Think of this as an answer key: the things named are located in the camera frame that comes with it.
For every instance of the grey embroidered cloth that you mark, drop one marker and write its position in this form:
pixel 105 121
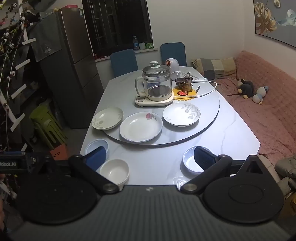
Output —
pixel 46 39

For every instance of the beige plate with green leaves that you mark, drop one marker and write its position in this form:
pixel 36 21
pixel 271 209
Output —
pixel 107 118

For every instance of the white plate with rose print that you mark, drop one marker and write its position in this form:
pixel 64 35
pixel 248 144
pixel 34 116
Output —
pixel 141 127

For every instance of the clear water bottle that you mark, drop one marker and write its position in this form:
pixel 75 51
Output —
pixel 135 44

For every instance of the dark barred window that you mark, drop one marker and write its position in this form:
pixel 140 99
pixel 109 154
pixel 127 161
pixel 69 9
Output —
pixel 115 25

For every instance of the round grey turntable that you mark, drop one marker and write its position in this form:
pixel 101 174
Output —
pixel 203 122

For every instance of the white ladder rack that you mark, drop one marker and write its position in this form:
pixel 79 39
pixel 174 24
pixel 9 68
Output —
pixel 22 62

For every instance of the blue chair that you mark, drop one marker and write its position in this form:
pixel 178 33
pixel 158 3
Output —
pixel 173 52
pixel 123 62

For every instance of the cream kettle base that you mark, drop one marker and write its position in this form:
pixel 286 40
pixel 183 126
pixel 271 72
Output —
pixel 152 102

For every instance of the wall poster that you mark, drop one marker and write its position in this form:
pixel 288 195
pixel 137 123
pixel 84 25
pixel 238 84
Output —
pixel 275 20

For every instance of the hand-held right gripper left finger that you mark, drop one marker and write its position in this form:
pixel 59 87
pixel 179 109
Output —
pixel 97 157

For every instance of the brown dog figurine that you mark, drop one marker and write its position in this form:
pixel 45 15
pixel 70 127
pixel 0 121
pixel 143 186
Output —
pixel 186 84

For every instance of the plaid pillow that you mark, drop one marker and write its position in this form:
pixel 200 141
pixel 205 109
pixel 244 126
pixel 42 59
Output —
pixel 215 67

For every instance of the panda garland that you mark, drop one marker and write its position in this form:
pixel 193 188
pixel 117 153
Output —
pixel 7 35

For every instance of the glass electric kettle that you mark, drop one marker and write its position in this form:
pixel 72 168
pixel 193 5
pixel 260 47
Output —
pixel 157 83

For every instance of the plain white bowl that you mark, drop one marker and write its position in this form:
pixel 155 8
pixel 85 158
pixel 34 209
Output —
pixel 114 171

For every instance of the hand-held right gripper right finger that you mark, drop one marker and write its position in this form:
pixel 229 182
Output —
pixel 204 160

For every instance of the white plate with grey leaves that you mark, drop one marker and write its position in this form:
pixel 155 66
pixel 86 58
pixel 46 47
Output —
pixel 181 114

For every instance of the blue penguin plush toy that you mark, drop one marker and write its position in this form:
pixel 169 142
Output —
pixel 260 96

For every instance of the blue rimmed white bowl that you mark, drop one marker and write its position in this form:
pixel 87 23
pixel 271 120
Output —
pixel 96 144
pixel 189 160

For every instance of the green box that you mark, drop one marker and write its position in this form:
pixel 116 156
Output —
pixel 149 46

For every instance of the grey refrigerator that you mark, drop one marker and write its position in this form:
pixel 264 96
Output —
pixel 76 69

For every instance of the orange box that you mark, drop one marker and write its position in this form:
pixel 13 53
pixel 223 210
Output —
pixel 59 153

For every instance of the clear plastic tray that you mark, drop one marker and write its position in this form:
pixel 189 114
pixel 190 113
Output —
pixel 180 182

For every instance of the stack of green stools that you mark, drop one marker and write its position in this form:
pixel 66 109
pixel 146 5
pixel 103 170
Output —
pixel 44 122

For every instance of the white power strip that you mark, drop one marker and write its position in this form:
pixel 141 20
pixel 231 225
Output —
pixel 198 78

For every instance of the black plush toy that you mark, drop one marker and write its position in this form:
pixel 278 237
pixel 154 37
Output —
pixel 246 89

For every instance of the yellow scalloped mat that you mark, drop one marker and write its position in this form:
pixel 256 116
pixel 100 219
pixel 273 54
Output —
pixel 189 96

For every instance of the white round appliance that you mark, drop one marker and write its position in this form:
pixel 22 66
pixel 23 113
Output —
pixel 173 63

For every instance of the grey green cloth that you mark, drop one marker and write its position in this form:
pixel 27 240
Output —
pixel 286 169

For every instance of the pink sofa cover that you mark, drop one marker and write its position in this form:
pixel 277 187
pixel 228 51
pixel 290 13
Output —
pixel 266 120

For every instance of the red round coaster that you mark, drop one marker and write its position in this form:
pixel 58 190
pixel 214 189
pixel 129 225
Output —
pixel 182 93

